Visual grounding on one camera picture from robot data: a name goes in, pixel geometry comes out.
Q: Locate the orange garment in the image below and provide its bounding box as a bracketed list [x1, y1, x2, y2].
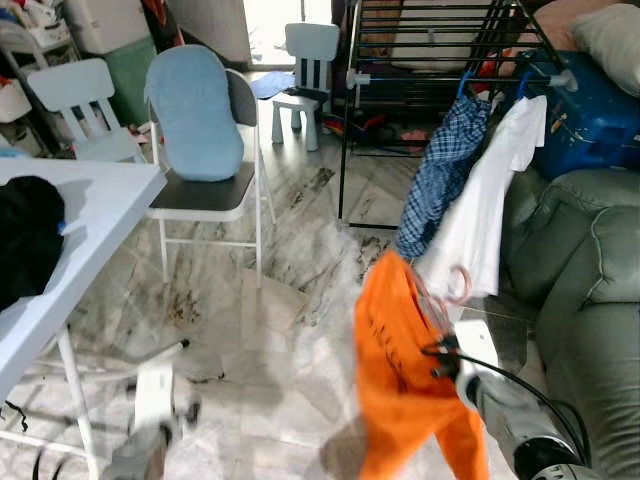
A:
[352, 249, 492, 480]

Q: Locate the pink plastic hanger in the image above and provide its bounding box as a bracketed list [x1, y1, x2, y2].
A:
[404, 254, 474, 322]

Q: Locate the blue plastic hanger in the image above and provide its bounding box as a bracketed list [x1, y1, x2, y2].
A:
[454, 67, 477, 102]
[514, 69, 537, 102]

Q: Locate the white shirt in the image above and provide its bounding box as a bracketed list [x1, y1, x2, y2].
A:
[414, 94, 550, 302]

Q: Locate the blue plaid shirt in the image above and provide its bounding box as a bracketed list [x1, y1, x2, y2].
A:
[394, 94, 494, 262]

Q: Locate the grey white folding chair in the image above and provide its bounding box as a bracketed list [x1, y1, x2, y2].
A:
[144, 67, 277, 292]

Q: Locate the white folding table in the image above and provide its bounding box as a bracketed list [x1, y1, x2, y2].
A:
[0, 155, 191, 480]

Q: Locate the black garment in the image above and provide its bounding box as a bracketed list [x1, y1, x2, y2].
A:
[0, 175, 67, 312]

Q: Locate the black metal drying rack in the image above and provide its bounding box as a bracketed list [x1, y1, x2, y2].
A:
[337, 0, 582, 232]

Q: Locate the light blue cushion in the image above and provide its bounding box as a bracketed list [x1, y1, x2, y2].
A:
[147, 44, 247, 184]

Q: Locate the blue floor mat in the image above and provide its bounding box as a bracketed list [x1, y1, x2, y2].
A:
[249, 69, 297, 102]

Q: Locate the green storage box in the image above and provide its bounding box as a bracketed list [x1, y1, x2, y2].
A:
[104, 37, 160, 127]

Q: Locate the white child chair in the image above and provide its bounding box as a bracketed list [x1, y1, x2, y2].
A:
[269, 21, 342, 154]

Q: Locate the white pillow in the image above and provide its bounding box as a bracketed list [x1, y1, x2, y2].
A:
[569, 4, 640, 97]

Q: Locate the pink pillow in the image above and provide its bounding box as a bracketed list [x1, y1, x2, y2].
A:
[534, 0, 602, 52]

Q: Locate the red black bag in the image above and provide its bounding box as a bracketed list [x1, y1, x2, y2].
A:
[139, 0, 187, 42]

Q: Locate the white plastic bin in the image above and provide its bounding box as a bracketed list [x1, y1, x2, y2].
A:
[64, 0, 152, 57]

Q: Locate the white trolley cart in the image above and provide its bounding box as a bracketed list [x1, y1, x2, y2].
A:
[0, 0, 82, 102]

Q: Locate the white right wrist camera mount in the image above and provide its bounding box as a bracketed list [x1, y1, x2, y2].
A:
[451, 319, 500, 387]

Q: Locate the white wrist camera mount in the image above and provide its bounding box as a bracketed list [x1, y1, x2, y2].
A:
[451, 319, 500, 387]
[134, 364, 177, 432]

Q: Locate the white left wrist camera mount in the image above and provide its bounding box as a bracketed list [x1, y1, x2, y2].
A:
[134, 364, 177, 432]

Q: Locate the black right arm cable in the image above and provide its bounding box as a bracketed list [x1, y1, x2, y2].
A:
[420, 342, 593, 469]

